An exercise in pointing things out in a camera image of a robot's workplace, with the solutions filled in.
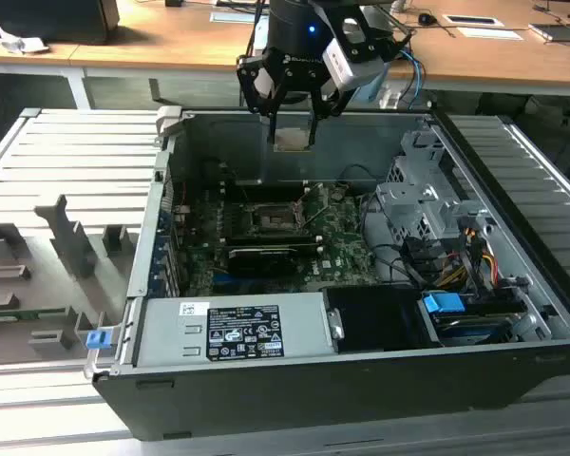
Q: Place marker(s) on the white paper sheet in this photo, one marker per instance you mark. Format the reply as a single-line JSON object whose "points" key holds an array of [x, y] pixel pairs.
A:
{"points": [[489, 33]]}

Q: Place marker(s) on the green motherboard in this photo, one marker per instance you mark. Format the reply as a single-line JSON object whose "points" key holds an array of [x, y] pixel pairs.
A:
{"points": [[342, 228]]}

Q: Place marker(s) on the green RAM stick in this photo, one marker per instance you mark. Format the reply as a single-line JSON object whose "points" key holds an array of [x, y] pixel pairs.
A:
{"points": [[24, 313]]}

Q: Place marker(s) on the hard disk in blue carrier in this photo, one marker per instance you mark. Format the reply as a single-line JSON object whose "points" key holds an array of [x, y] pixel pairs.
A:
{"points": [[442, 304]]}

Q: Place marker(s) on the grey power supply with label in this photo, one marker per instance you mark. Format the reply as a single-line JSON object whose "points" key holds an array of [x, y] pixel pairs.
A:
{"points": [[171, 332]]}

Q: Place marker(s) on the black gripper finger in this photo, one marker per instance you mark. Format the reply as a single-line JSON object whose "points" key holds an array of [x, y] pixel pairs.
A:
{"points": [[327, 104], [259, 102]]}

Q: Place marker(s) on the grey parts rack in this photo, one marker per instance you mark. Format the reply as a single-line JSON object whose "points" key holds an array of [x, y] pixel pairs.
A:
{"points": [[71, 237]]}

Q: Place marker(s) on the CPU socket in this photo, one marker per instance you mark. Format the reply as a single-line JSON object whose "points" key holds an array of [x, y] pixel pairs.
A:
{"points": [[271, 222]]}

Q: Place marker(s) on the black open PC case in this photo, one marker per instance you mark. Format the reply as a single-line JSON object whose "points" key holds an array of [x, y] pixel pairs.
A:
{"points": [[313, 399]]}

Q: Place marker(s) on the wooden desk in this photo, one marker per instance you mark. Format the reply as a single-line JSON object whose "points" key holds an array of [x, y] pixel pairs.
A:
{"points": [[147, 38], [480, 57]]}

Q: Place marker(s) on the grey flat laptop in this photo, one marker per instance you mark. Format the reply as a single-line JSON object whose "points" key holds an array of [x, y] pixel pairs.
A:
{"points": [[558, 31]]}

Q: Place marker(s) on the crumpled white paper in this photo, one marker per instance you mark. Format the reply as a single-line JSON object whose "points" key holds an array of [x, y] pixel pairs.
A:
{"points": [[16, 42]]}

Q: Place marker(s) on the silver square CPU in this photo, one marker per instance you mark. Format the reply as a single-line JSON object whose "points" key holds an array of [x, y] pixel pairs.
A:
{"points": [[292, 140]]}

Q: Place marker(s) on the black computer mouse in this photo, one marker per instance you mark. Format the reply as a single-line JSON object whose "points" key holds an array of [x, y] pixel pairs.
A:
{"points": [[426, 18]]}

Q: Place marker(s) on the grey metal drive cage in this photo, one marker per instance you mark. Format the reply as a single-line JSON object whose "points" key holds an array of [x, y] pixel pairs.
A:
{"points": [[408, 209]]}

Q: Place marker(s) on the blue case latch tab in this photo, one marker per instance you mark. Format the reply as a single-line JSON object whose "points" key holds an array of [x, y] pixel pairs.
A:
{"points": [[97, 339]]}

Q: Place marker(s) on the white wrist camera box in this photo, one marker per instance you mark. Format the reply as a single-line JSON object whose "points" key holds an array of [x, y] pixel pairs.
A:
{"points": [[347, 66]]}

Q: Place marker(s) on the large black box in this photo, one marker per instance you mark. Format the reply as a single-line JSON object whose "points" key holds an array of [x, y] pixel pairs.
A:
{"points": [[47, 19]]}

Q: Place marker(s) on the black RAM slot bank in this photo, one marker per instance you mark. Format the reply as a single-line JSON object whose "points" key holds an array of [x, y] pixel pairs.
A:
{"points": [[271, 239], [271, 185]]}

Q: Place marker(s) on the black graphics card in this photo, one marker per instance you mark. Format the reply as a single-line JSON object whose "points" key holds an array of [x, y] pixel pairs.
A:
{"points": [[261, 263]]}

